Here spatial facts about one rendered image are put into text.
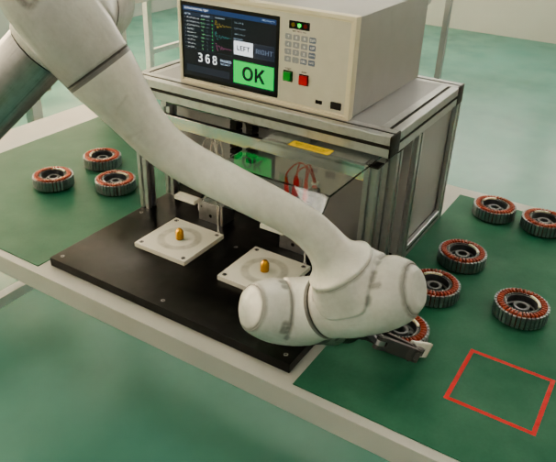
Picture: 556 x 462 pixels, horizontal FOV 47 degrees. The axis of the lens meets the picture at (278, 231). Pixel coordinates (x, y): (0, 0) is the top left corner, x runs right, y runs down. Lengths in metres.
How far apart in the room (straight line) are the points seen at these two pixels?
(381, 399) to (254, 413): 1.04
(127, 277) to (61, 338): 1.14
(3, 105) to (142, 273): 0.52
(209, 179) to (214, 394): 1.43
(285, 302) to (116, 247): 0.67
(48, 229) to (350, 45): 0.88
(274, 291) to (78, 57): 0.43
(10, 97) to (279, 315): 0.54
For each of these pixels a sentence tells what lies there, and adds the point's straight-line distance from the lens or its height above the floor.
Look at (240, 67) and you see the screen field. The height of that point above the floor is 1.18.
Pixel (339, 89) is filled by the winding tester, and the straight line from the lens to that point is 1.32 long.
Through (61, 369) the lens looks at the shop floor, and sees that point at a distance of 2.42.
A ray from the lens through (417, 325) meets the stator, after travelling 1.30.
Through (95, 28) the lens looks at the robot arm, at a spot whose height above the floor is 1.38.
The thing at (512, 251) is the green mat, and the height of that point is 0.75.
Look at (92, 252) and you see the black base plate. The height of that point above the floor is 0.77.
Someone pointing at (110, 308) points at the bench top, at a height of 0.75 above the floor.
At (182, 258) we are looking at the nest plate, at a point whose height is 0.78.
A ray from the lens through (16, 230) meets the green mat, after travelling 1.72.
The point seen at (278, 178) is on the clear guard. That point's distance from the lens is 1.18.
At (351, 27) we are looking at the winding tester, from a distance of 1.28.
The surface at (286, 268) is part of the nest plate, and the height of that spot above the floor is 0.78.
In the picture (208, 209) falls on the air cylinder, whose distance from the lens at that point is 1.62.
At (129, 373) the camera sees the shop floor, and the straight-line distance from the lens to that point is 2.35.
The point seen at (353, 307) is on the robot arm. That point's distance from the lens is 0.89.
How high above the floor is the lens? 1.56
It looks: 30 degrees down
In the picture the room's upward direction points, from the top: 2 degrees clockwise
